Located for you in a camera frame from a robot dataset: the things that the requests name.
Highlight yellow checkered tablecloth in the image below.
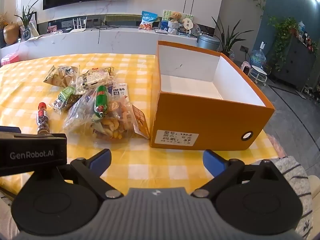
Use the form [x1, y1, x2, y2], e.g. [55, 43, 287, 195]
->
[0, 52, 286, 198]

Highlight pink storage box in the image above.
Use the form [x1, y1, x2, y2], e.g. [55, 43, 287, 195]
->
[0, 53, 21, 66]

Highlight blue water jug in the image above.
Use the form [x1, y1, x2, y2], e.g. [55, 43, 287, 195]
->
[250, 41, 268, 68]

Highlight white marble tv console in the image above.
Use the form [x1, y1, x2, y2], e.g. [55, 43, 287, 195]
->
[0, 26, 202, 61]

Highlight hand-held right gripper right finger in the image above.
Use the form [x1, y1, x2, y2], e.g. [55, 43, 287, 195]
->
[190, 149, 285, 199]

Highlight brown vase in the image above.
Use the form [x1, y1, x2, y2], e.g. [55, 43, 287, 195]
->
[3, 22, 20, 46]

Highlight tall leafy potted plant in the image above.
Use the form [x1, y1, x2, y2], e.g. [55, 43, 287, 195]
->
[211, 16, 248, 57]

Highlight white round stool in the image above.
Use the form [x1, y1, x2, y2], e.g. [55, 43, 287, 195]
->
[248, 65, 269, 85]

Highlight green picture card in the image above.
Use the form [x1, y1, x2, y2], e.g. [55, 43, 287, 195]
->
[161, 10, 194, 30]

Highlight blue-grey trash can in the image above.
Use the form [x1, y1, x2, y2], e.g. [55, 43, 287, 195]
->
[197, 34, 221, 53]

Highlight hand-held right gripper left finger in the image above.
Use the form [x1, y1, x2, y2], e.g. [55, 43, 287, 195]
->
[58, 149, 125, 200]

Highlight blue snack bag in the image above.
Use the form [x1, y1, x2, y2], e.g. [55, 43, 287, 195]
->
[138, 11, 159, 31]

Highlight small white heater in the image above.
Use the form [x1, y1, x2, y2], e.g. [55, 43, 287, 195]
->
[240, 61, 251, 76]

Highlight grey patterned cloth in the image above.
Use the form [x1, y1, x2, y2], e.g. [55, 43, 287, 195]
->
[271, 156, 315, 240]

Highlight black cable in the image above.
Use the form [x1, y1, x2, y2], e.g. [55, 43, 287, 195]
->
[90, 24, 121, 45]

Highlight white router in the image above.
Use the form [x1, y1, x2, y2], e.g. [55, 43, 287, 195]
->
[69, 17, 88, 34]

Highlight white spicy strip packet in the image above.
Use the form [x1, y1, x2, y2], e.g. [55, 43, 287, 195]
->
[111, 83, 130, 104]

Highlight green sausage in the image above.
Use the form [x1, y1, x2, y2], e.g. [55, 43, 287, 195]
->
[94, 85, 109, 119]

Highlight checkered print snack packet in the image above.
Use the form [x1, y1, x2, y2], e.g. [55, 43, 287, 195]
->
[76, 66, 117, 96]

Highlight green snack packet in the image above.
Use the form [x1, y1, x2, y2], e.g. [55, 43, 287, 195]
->
[49, 86, 81, 113]

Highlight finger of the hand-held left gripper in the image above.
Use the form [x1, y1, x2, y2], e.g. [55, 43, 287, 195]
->
[0, 126, 22, 133]

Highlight grey cabinet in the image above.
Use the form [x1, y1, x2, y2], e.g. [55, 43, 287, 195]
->
[272, 36, 317, 92]

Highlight trailing ivy plant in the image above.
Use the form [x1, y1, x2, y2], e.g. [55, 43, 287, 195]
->
[267, 16, 300, 72]

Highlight plant in glass vase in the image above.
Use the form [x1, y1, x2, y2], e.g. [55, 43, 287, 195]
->
[14, 0, 41, 42]

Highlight teddy bear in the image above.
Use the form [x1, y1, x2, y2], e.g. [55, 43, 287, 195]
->
[167, 11, 183, 35]

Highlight dried flowers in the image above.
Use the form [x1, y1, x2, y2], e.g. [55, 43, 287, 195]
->
[0, 12, 9, 30]

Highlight clear biscuit packet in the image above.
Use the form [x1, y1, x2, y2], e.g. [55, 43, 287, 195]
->
[43, 65, 81, 88]

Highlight orange snack packet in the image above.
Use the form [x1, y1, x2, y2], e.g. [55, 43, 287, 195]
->
[131, 104, 151, 140]

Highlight small cola bottle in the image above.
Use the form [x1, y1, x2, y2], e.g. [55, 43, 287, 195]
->
[36, 102, 51, 135]

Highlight orange cardboard box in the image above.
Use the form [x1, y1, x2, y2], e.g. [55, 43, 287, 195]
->
[149, 40, 275, 151]

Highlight clear mixed snack bag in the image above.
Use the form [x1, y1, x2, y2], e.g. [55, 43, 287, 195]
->
[63, 87, 140, 143]

